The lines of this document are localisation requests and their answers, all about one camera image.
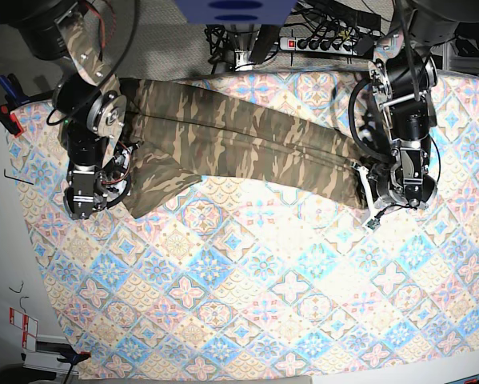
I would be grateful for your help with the camouflage T-shirt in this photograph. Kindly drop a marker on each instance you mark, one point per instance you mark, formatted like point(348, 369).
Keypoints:
point(185, 133)

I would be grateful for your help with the blue orange clamp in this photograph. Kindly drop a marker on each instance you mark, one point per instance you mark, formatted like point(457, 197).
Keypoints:
point(73, 358)

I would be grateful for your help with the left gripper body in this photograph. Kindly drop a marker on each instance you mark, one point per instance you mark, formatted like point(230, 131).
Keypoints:
point(385, 188)

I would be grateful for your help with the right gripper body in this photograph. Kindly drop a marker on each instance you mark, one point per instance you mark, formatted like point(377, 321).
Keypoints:
point(90, 191)

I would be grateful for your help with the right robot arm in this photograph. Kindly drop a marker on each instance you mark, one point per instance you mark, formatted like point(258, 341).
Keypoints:
point(92, 106)

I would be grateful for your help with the red white label card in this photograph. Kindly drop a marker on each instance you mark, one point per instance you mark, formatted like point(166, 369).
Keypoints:
point(28, 327)

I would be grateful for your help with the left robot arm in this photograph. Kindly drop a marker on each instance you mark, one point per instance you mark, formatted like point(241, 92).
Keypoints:
point(401, 77)

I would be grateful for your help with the black support post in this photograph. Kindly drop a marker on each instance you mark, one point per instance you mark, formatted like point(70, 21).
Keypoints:
point(267, 36)

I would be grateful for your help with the patterned tile tablecloth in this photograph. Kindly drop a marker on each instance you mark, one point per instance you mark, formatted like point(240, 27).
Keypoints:
point(242, 279)

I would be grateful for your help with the red black clamp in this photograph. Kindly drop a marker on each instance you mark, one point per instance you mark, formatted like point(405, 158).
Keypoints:
point(15, 97)

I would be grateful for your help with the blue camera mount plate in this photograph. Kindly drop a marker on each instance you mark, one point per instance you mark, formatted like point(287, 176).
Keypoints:
point(269, 12)

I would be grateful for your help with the white power strip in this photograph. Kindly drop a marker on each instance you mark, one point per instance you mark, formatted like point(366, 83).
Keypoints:
point(326, 46)

